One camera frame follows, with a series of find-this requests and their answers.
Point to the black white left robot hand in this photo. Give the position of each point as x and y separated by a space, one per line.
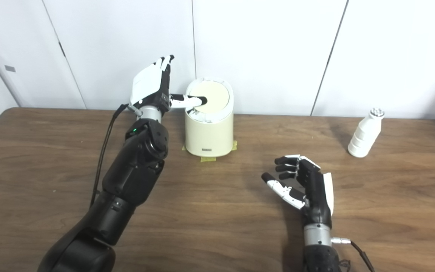
147 85

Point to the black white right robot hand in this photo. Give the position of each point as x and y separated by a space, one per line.
315 189

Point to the round cream bin lid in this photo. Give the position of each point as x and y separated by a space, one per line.
215 96

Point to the small white plastic bottle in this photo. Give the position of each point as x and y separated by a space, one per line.
364 134

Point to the cream-colored plastic bin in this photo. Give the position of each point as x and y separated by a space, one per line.
210 134

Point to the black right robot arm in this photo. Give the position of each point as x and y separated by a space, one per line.
319 249

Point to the small grey wall label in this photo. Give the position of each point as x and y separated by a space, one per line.
10 68

